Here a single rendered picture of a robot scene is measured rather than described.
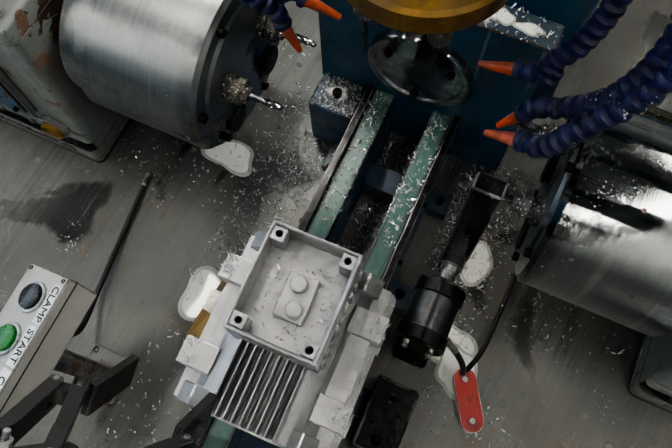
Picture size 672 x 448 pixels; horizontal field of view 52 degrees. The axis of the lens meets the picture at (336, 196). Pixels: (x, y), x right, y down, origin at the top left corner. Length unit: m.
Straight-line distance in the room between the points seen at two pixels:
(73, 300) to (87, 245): 0.31
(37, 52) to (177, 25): 0.20
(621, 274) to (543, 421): 0.34
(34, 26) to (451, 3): 0.53
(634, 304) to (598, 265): 0.06
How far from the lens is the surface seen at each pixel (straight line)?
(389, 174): 1.06
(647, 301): 0.81
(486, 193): 0.63
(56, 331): 0.84
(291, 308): 0.70
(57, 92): 1.02
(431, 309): 0.80
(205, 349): 0.77
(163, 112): 0.87
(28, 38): 0.93
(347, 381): 0.76
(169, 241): 1.11
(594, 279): 0.80
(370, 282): 0.75
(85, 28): 0.89
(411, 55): 0.92
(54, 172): 1.21
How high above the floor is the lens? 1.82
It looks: 69 degrees down
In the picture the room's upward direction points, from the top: 3 degrees counter-clockwise
